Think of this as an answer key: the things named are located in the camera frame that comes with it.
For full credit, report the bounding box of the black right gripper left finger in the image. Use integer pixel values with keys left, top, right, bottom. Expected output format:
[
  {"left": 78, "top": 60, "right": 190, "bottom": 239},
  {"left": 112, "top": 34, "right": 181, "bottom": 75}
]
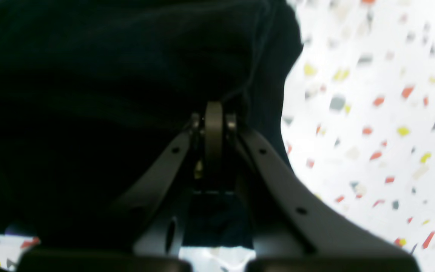
[{"left": 17, "top": 102, "right": 215, "bottom": 272}]

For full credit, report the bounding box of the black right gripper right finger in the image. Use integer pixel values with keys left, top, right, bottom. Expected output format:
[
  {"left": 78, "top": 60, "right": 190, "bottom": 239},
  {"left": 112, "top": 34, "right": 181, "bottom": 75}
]
[{"left": 214, "top": 102, "right": 420, "bottom": 272}]

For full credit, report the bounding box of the black t-shirt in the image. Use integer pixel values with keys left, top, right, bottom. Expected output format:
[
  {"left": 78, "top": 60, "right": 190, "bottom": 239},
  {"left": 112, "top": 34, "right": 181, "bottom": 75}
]
[{"left": 0, "top": 0, "right": 302, "bottom": 243}]

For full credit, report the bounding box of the terrazzo pattern table cloth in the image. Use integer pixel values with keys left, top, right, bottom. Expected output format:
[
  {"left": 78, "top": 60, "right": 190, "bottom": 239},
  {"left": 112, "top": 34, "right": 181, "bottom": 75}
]
[{"left": 0, "top": 0, "right": 435, "bottom": 272}]

